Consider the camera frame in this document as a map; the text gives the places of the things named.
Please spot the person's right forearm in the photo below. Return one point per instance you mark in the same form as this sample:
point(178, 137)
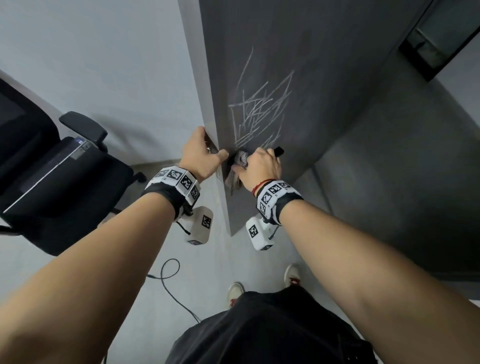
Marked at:
point(393, 281)

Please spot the person's right hand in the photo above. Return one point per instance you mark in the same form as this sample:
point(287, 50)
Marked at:
point(262, 167)

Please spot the grey cleaning cloth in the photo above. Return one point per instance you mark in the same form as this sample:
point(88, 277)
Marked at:
point(238, 159)

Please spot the black laptop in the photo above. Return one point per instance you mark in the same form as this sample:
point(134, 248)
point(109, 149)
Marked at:
point(56, 172)

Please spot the person's left forearm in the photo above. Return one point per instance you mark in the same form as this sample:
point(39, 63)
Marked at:
point(82, 292)

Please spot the person's left hand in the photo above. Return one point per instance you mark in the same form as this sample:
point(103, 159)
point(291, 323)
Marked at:
point(198, 157)

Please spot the black office chair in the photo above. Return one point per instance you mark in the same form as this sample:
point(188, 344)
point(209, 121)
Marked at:
point(75, 225)

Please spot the black clothing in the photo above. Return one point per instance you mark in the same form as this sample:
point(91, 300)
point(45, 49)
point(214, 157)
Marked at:
point(270, 330)

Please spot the black white marker wristband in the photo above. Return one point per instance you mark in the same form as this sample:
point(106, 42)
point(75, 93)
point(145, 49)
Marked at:
point(172, 187)
point(279, 200)

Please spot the black framed window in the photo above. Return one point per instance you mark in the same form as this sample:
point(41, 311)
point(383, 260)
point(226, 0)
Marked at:
point(442, 33)

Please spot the grey door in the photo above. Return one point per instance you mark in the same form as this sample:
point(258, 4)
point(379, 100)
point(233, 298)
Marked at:
point(318, 75)

